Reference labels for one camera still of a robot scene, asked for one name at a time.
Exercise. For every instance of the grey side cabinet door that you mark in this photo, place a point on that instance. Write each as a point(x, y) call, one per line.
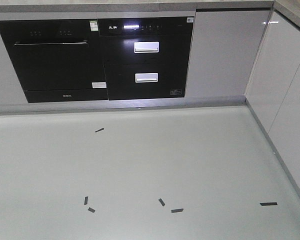
point(270, 93)

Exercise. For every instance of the black built-in oven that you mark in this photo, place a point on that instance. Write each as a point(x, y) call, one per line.
point(56, 60)

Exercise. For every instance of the grey cabinet door panel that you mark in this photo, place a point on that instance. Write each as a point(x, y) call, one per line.
point(223, 49)

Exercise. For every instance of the black drawer sterilizer cabinet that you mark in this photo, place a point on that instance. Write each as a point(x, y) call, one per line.
point(146, 57)

